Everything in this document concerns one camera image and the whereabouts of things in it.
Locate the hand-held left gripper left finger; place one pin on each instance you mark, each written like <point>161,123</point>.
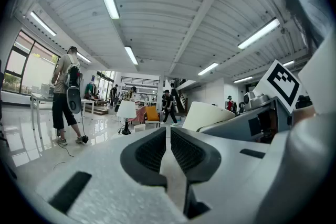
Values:
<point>105,186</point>

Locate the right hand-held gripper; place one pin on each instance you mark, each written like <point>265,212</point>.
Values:
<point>282,84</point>

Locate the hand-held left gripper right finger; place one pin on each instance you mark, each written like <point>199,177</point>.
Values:
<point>231,178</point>

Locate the small black floor device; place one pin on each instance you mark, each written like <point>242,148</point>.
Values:
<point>85,139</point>

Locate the black staircase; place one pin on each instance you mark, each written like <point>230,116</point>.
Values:
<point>181,97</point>

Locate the small white box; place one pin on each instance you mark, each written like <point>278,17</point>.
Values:
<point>139,128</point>

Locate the pink cloth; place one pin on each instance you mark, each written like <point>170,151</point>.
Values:
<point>139,115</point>

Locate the white table lamp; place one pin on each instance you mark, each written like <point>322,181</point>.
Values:
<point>126,110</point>

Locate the orange chair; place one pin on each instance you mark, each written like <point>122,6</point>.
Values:
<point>152,114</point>

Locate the low white table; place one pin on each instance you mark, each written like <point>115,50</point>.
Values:
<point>88,102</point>

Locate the white side table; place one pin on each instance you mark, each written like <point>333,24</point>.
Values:
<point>39,97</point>

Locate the black framed window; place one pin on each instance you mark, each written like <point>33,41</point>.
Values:
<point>34,70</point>

